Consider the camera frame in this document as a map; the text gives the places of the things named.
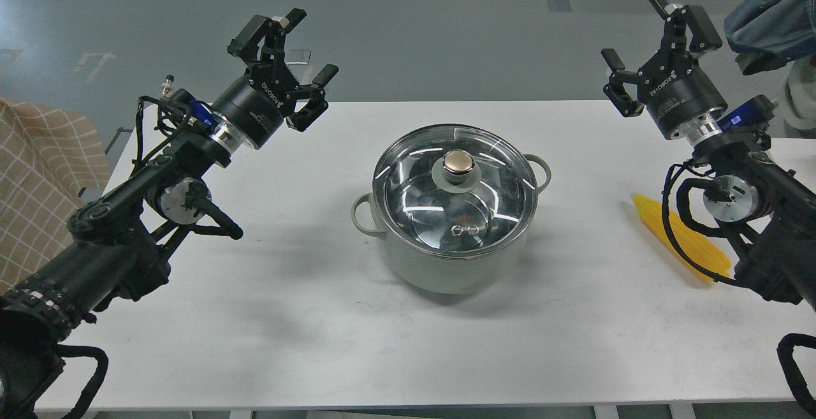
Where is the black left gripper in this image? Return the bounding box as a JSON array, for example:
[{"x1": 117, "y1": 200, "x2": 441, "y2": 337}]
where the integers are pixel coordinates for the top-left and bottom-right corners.
[{"x1": 212, "y1": 8, "x2": 339, "y2": 149}]

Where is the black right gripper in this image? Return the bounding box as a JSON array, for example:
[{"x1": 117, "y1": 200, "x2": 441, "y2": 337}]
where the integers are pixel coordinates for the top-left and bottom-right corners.
[{"x1": 601, "y1": 0, "x2": 727, "y2": 140}]

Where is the yellow corn cob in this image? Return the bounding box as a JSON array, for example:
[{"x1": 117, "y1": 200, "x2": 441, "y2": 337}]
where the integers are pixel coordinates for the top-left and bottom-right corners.
[{"x1": 630, "y1": 193, "x2": 731, "y2": 283}]

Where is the glass pot lid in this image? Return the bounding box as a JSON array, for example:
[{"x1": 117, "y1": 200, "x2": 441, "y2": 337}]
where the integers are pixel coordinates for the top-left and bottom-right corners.
[{"x1": 370, "y1": 124, "x2": 553, "y2": 258}]

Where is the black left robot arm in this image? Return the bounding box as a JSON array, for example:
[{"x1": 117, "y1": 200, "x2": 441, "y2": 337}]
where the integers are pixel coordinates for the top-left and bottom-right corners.
[{"x1": 2, "y1": 8, "x2": 338, "y2": 418}]

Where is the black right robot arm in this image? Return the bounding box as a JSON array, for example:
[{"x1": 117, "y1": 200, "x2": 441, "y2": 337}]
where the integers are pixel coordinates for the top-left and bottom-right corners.
[{"x1": 601, "y1": 0, "x2": 815, "y2": 305}]

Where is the grey steel cooking pot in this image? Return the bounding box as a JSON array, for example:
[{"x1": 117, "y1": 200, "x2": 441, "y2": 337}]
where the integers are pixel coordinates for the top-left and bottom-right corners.
[{"x1": 351, "y1": 124, "x2": 553, "y2": 295}]

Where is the person in blue jeans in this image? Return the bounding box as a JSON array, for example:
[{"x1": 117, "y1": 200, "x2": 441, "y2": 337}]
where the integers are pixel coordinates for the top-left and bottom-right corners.
[{"x1": 724, "y1": 0, "x2": 815, "y2": 138}]

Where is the beige checkered cloth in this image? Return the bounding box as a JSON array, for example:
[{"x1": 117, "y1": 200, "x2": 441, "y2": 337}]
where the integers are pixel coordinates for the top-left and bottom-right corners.
[{"x1": 1, "y1": 98, "x2": 111, "y2": 291}]

